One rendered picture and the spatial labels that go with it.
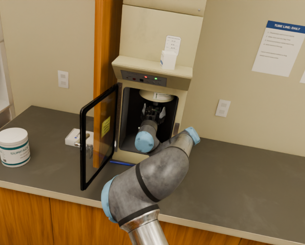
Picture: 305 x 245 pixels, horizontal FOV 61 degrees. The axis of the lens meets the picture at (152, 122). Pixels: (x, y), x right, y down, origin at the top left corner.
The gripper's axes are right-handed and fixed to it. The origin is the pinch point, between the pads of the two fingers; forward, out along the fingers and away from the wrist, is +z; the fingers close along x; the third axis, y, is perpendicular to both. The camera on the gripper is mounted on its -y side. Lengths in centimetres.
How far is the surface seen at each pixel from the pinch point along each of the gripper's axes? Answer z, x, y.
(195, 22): -10.7, -11.3, 46.8
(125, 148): -8.7, 11.8, -20.4
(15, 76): 33, 98, -10
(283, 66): 32, -66, 26
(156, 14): -10.7, 4.0, 47.2
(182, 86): -16.1, -11.0, 21.9
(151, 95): -8.0, 2.2, 12.0
